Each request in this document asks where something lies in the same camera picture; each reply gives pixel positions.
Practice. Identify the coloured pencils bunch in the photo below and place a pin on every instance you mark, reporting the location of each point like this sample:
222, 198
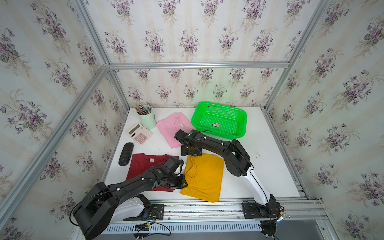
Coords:
144, 110

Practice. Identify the dark red t-shirt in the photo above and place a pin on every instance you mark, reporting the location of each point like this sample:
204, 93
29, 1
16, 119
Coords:
140, 163

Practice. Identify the pink calculator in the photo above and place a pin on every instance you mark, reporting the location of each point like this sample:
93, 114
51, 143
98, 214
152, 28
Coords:
139, 134

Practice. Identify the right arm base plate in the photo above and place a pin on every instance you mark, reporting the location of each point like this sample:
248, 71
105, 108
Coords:
253, 210

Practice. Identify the yellow t-shirt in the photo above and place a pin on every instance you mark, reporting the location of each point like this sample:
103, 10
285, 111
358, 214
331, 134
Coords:
204, 175

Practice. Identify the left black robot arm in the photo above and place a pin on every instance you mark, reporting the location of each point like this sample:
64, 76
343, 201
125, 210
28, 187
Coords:
95, 211

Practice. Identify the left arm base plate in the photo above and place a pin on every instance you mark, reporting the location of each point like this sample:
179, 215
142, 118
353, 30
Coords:
150, 212

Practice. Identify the aluminium frame rail front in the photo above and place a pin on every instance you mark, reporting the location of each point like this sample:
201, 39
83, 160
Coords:
231, 210

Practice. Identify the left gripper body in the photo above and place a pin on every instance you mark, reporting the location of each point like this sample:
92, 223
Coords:
169, 177

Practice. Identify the pink folded t-shirt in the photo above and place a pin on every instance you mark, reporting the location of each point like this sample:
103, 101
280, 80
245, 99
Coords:
169, 126

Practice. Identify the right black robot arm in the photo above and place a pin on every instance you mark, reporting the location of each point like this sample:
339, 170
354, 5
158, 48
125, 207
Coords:
238, 163

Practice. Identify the green plastic basket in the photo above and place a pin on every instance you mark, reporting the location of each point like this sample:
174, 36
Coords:
220, 120

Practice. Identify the mint green pen cup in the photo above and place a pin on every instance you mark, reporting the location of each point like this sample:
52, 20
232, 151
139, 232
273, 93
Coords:
148, 121

